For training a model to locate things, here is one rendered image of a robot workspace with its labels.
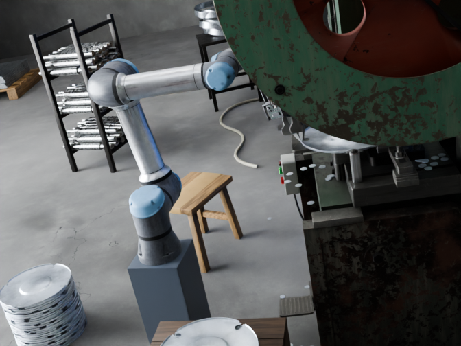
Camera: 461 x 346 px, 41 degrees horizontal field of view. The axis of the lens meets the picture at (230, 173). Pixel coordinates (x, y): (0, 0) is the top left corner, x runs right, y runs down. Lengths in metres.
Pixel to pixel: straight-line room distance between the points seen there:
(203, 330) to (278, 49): 0.87
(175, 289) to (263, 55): 0.99
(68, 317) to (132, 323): 0.26
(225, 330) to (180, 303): 0.33
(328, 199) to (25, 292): 1.32
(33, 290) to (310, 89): 1.57
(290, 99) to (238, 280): 1.45
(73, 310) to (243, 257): 0.79
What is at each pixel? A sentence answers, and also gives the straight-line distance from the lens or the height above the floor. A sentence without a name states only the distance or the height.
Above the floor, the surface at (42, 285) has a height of 0.24.
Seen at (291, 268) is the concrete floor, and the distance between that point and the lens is 2.71.
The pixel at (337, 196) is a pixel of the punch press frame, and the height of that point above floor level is 0.64.
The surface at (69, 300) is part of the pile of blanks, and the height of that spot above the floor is 0.17.
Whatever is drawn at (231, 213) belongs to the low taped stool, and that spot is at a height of 0.15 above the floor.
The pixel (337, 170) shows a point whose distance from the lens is 1.91.
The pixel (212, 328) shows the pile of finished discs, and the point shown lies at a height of 0.39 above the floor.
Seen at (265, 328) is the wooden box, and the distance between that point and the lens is 1.85.
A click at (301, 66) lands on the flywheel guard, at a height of 1.14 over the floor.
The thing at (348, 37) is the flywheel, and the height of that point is 1.17.
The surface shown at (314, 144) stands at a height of 0.78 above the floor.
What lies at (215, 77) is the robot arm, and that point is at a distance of 1.74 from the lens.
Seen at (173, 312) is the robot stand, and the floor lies 0.27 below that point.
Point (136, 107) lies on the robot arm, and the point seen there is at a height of 0.94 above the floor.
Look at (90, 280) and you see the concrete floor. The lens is 2.99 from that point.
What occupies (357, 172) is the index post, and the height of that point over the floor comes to 0.74.
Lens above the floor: 1.50
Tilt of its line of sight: 24 degrees down
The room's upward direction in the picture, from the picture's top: 11 degrees counter-clockwise
